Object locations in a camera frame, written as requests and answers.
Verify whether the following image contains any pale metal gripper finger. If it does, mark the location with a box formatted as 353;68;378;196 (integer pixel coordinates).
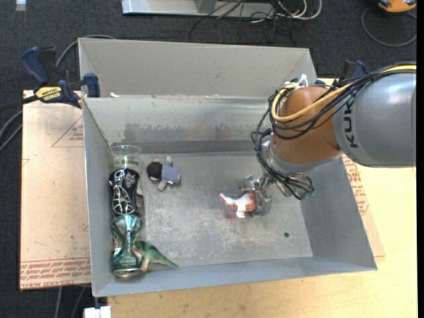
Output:
248;197;274;217
238;174;262;195

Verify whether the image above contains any orange and white toy animal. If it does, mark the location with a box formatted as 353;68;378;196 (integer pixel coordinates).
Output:
218;191;258;219

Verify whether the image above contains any grey metal bin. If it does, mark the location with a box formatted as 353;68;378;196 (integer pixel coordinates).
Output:
78;37;378;298

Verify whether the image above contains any small doll in blue clothes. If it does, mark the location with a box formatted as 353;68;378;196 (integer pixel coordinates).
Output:
146;155;182;191

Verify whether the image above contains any green toy dinosaur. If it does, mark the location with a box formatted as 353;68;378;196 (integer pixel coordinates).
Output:
133;240;180;272

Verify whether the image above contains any black printed drink can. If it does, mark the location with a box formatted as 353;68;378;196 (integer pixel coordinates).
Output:
108;168;145;218

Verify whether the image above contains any clear plastic cup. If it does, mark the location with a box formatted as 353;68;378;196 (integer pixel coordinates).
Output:
106;144;142;172

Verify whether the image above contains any crushed green drink can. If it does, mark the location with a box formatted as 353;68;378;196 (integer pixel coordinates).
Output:
109;214;146;279

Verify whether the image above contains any brown cardboard board red print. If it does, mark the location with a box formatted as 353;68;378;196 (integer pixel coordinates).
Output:
19;89;387;292

